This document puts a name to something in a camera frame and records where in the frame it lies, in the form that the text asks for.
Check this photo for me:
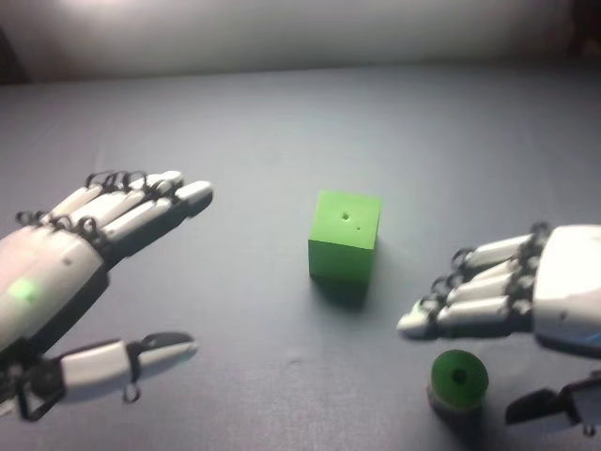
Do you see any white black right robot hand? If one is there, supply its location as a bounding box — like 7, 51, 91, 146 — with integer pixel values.
396, 222, 601, 427

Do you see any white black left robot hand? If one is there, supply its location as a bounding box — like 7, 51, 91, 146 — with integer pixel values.
0, 169, 215, 422

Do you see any green cylinder block with hole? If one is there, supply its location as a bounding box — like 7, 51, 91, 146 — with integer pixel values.
425, 350, 491, 417

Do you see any grey table cloth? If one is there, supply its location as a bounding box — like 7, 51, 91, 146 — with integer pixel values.
0, 63, 601, 451

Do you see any green cube block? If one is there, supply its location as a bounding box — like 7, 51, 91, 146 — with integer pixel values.
307, 189, 382, 287

